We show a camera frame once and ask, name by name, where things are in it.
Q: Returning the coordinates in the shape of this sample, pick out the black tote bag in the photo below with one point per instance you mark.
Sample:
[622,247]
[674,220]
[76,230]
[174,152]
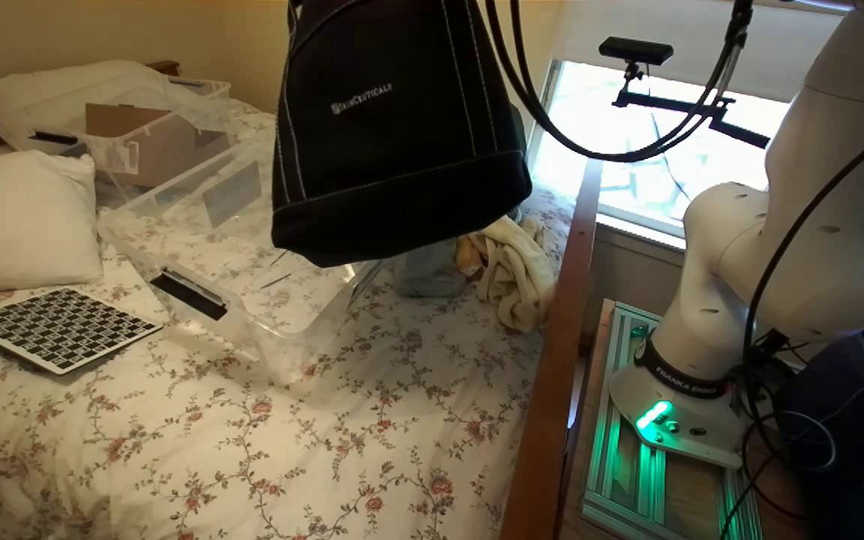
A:
[390,138]

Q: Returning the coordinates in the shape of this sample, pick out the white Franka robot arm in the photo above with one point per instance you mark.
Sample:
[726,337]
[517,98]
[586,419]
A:
[803,258]

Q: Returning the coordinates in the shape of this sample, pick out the grey plastic shopping bag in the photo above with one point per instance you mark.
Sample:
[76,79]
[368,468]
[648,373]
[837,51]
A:
[426,272]

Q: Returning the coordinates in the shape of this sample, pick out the cream cloth bag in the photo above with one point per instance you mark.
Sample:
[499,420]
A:
[508,272]

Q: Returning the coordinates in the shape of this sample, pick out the clear plastic storage container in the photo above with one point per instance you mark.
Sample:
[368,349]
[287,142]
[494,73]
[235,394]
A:
[240,281]

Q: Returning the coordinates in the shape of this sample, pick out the clear container holding cardboard box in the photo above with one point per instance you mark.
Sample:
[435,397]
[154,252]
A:
[42,101]

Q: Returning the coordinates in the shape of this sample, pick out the brown wooden bed footboard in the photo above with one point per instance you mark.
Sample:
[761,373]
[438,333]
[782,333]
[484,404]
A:
[548,401]

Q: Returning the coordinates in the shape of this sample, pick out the floral white bedspread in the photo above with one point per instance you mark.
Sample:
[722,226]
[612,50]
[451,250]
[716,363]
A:
[203,451]

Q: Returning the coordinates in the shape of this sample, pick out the black tripod stand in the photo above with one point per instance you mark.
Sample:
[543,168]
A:
[689,105]

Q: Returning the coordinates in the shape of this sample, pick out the brown cardboard box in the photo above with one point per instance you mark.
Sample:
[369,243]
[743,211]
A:
[147,145]

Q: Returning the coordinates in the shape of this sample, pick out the black white checkerboard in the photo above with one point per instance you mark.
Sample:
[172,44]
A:
[59,329]

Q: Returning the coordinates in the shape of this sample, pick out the white pillow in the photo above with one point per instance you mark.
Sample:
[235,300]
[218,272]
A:
[15,215]

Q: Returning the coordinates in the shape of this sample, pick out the dark blue bulky object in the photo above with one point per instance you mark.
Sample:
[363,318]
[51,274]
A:
[853,440]

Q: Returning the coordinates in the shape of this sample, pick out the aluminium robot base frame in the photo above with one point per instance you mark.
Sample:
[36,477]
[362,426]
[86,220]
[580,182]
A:
[615,482]

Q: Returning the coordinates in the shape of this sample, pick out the black camera on stand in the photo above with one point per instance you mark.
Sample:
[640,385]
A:
[635,50]

